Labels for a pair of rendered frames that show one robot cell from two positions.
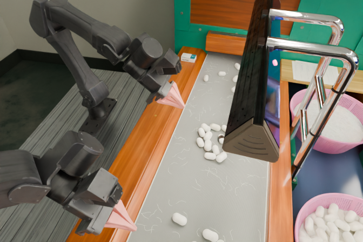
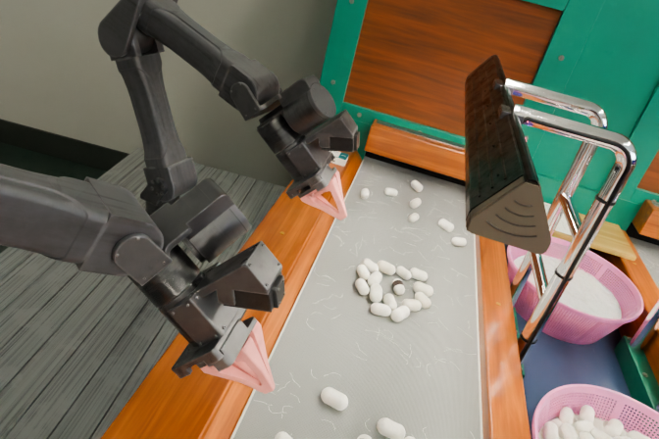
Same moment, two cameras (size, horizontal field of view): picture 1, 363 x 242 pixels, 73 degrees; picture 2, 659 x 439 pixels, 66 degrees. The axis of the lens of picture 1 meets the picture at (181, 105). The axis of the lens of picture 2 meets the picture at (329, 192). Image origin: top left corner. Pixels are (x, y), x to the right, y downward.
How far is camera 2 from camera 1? 0.24 m
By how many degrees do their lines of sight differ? 16
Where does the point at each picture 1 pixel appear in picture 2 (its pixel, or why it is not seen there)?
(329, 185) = not seen: hidden behind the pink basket
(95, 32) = (228, 60)
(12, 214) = not seen: outside the picture
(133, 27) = (210, 105)
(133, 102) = not seen: hidden behind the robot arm
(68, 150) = (211, 204)
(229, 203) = (418, 386)
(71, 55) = (154, 99)
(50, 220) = (62, 392)
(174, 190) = (320, 355)
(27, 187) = (146, 242)
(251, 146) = (515, 221)
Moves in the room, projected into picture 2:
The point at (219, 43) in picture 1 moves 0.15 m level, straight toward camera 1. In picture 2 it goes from (390, 141) to (389, 167)
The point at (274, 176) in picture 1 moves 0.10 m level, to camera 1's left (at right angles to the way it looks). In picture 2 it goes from (491, 351) to (430, 343)
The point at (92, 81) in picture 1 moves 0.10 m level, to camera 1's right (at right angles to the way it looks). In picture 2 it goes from (176, 154) to (231, 163)
